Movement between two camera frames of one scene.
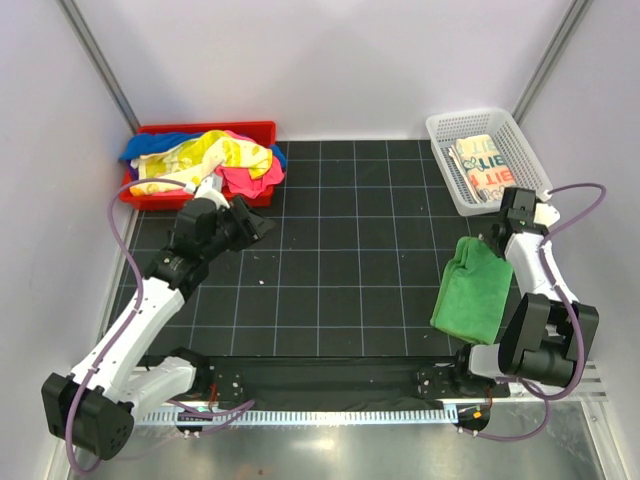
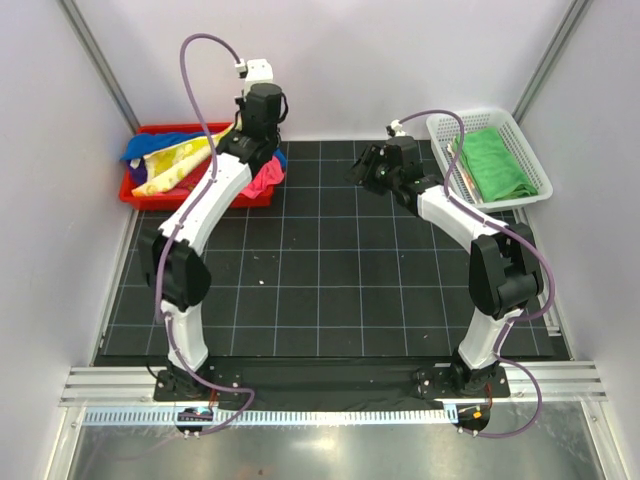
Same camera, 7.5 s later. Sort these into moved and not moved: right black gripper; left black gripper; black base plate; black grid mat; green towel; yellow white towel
Moved: right black gripper; yellow white towel; green towel; left black gripper
Not moved: black grid mat; black base plate
